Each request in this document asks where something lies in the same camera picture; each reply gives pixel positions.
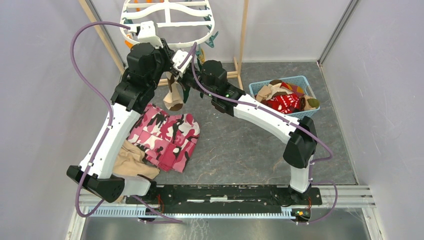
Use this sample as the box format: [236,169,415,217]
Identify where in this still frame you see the tan brown striped sock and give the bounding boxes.
[163,72,184,112]

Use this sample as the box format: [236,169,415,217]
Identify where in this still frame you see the white clip hanger frame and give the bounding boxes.
[119,0,216,49]

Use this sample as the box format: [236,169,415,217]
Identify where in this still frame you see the green sock with yellow cuff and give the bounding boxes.
[183,87,191,104]

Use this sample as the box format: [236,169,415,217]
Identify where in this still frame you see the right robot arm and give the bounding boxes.
[175,60,319,204]

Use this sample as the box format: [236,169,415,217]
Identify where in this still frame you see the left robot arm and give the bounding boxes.
[66,38,175,204]

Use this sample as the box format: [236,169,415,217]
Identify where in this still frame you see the wooden hanger stand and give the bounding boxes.
[78,0,250,91]

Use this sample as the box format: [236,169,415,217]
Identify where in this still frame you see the brown tan socks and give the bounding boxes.
[254,79,321,112]

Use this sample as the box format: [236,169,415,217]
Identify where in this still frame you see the orange clothespin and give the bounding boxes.
[124,40,133,49]

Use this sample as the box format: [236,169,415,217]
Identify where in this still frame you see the teal clothespin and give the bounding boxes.
[204,31,219,48]

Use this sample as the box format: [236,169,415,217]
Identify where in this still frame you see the pink camouflage cloth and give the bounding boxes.
[127,103,200,173]

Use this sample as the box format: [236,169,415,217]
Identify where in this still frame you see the beige cloth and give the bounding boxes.
[112,140,160,180]

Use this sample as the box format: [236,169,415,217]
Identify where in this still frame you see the red white patterned sock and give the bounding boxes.
[265,93,302,115]

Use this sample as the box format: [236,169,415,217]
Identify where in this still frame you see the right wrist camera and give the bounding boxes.
[171,50,192,78]

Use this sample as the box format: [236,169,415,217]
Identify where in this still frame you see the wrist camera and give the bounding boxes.
[137,20,164,49]
[171,50,192,78]

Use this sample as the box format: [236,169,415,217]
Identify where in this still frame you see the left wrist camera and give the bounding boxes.
[137,20,164,49]

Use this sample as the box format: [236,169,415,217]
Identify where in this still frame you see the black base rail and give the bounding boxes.
[141,184,323,214]

